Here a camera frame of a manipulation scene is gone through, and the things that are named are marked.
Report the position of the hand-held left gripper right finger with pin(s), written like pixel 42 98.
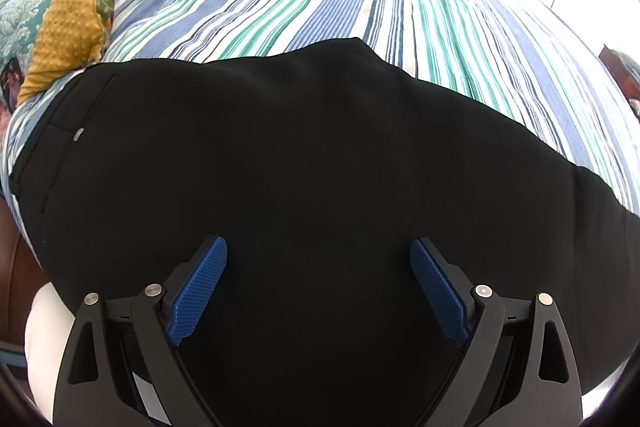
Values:
pixel 440 292

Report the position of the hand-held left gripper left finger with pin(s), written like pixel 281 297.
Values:
pixel 200 292

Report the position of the black pants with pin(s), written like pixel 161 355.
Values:
pixel 320 157

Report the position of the white cloth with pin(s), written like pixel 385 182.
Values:
pixel 42 347

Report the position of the brown wooden cabinet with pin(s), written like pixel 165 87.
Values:
pixel 607 64

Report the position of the dark printed cloth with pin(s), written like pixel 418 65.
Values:
pixel 10 82

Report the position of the teal folded clothes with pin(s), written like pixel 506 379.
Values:
pixel 629 64

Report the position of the orange floral yellow blanket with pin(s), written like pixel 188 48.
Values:
pixel 70 22

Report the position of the teal patterned pillow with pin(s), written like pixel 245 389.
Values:
pixel 22 12

